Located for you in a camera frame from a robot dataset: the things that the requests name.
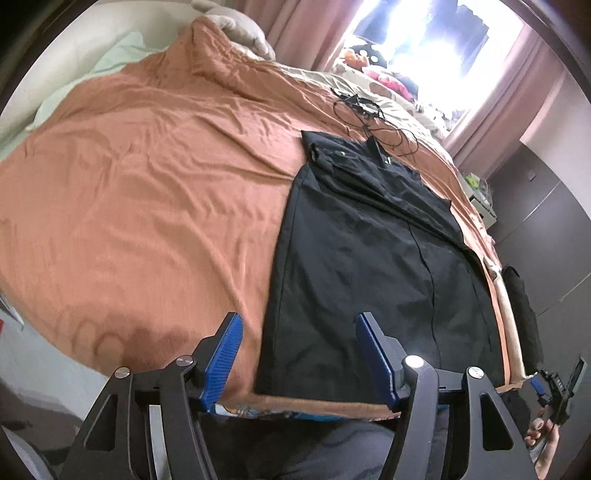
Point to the pink curtain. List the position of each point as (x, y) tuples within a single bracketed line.
[(503, 101), (300, 27)]

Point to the white nightstand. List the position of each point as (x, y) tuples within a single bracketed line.
[(485, 207)]

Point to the black round plush toy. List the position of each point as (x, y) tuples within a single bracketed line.
[(369, 48)]

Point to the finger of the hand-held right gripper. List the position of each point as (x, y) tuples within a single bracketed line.
[(538, 386)]

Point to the light green pillow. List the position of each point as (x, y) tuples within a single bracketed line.
[(115, 55)]

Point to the person's right forearm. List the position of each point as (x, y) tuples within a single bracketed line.
[(549, 461)]

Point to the black jacket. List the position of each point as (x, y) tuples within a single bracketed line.
[(360, 277)]

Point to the white pillow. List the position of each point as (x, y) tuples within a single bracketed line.
[(244, 32)]

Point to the brown duvet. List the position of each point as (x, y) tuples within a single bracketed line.
[(138, 207)]

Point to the green item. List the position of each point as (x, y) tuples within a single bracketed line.
[(470, 181)]

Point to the pink plush toy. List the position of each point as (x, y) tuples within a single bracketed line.
[(383, 78)]

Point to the person's leg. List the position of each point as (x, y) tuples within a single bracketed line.
[(323, 452)]

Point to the person's right hand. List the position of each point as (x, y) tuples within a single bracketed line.
[(538, 434)]

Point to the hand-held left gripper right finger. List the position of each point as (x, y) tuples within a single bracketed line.
[(376, 360)]

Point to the folded black clothes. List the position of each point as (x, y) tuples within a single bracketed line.
[(524, 314)]

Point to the window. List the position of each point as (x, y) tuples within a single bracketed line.
[(434, 55)]

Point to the cream padded headboard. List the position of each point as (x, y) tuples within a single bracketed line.
[(92, 37)]

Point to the hanging dark garment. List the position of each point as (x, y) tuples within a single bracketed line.
[(471, 23)]

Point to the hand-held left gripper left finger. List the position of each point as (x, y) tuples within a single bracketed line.
[(224, 355)]

